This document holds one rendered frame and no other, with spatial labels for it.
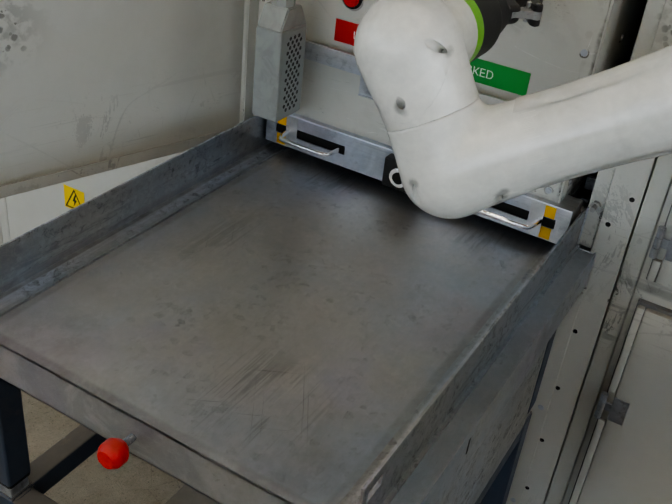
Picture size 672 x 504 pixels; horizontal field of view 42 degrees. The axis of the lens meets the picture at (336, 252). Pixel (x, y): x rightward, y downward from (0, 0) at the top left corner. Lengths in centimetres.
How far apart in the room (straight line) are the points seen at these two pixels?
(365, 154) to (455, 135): 57
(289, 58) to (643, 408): 77
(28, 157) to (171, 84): 26
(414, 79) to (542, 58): 44
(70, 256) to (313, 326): 35
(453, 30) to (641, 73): 18
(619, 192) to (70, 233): 77
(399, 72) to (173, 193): 60
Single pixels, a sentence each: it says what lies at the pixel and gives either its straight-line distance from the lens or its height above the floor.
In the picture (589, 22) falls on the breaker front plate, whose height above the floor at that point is 119.
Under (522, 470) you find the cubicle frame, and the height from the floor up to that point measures 38.
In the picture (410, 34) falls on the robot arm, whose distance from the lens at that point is 85.
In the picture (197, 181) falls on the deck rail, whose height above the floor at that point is 85.
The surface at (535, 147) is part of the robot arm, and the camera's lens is 86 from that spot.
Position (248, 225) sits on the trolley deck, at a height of 85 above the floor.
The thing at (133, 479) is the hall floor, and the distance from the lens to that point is 208.
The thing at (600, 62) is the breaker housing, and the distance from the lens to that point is 127.
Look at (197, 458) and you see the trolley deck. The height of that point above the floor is 84.
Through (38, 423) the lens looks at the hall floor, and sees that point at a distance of 223.
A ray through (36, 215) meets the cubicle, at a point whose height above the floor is 46.
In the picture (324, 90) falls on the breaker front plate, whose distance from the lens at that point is 144.
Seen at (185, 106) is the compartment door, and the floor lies 91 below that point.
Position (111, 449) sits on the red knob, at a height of 83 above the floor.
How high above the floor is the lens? 152
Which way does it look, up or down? 32 degrees down
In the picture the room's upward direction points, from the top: 7 degrees clockwise
